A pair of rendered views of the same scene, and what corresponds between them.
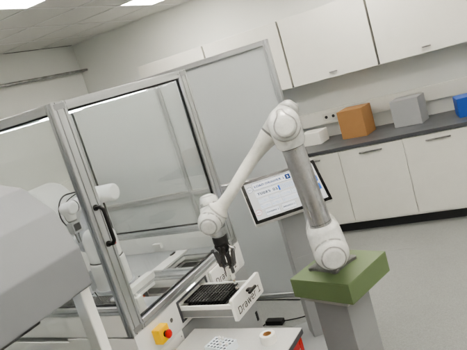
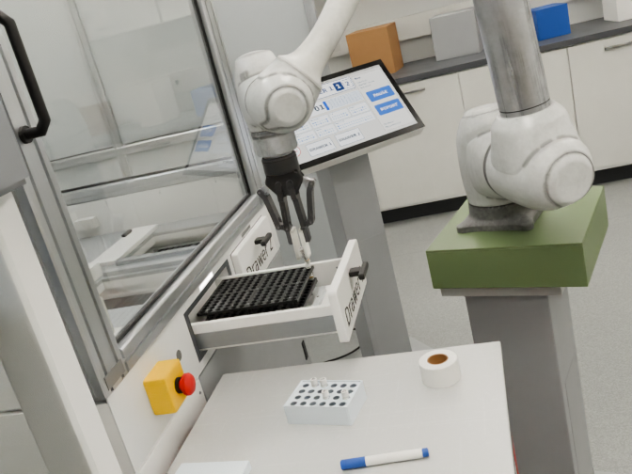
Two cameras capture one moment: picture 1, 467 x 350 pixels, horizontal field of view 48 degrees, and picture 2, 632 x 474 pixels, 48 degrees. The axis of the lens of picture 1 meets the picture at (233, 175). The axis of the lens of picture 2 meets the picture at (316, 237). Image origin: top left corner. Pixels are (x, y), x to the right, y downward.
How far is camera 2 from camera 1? 1.27 m
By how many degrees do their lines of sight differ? 16
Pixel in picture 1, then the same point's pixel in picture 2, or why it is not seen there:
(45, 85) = not seen: outside the picture
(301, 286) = (455, 262)
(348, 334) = (542, 356)
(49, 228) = not seen: outside the picture
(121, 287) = (68, 263)
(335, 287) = (545, 252)
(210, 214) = (291, 75)
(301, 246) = (363, 219)
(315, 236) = (525, 132)
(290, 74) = not seen: outside the picture
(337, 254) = (580, 168)
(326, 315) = (491, 323)
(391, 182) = (438, 143)
